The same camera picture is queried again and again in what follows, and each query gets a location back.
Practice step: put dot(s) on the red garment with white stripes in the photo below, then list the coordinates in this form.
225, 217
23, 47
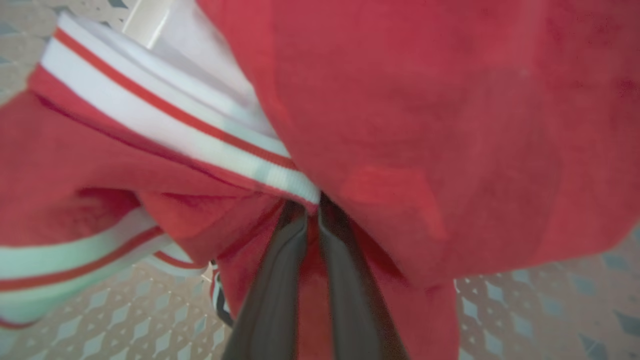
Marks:
425, 125

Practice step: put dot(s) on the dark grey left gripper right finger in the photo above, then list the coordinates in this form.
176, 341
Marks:
350, 300

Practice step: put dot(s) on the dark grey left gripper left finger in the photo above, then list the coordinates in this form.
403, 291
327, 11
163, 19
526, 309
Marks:
272, 300

